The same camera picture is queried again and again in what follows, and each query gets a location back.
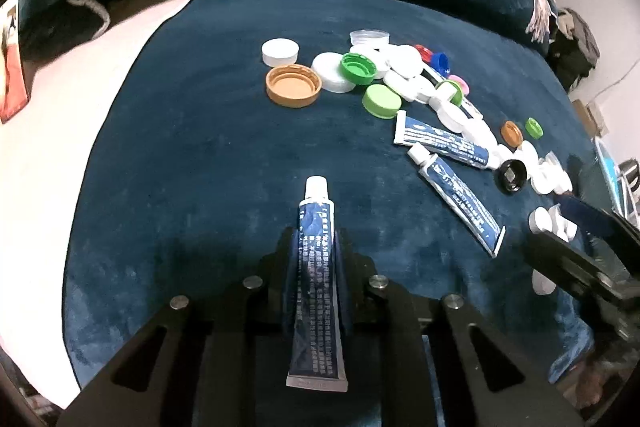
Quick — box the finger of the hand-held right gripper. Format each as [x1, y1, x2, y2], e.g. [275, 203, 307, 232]
[560, 194, 640, 258]
[522, 231, 640, 310]

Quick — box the blue ointment tube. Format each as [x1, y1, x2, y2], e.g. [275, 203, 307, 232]
[407, 143, 506, 257]
[286, 176, 349, 392]
[394, 111, 501, 170]

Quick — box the white bed sheet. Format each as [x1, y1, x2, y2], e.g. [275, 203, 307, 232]
[0, 0, 201, 413]

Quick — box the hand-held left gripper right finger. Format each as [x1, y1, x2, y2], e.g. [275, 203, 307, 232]
[338, 228, 587, 427]

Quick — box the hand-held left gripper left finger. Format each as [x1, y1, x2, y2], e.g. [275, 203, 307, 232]
[55, 226, 298, 427]

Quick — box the dark blue blanket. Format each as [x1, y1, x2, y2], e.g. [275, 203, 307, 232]
[62, 0, 601, 427]

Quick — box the small brown bottle cap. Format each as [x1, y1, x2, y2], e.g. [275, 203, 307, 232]
[501, 121, 524, 148]

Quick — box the pile of dark clothes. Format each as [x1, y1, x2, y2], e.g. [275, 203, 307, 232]
[547, 7, 601, 90]

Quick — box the red printed card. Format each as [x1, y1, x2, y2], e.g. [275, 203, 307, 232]
[0, 0, 32, 124]

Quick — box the dark bottle cap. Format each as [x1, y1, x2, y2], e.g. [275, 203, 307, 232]
[493, 159, 530, 196]

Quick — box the clear plastic lid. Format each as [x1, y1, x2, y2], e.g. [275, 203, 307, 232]
[349, 29, 390, 48]

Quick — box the pile of white caps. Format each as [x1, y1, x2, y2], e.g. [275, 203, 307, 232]
[261, 38, 578, 297]

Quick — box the large green bottle cap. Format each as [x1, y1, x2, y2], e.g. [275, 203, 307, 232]
[362, 84, 403, 120]
[340, 53, 377, 86]

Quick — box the large brown jar lid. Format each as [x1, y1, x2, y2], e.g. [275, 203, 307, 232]
[265, 63, 323, 108]

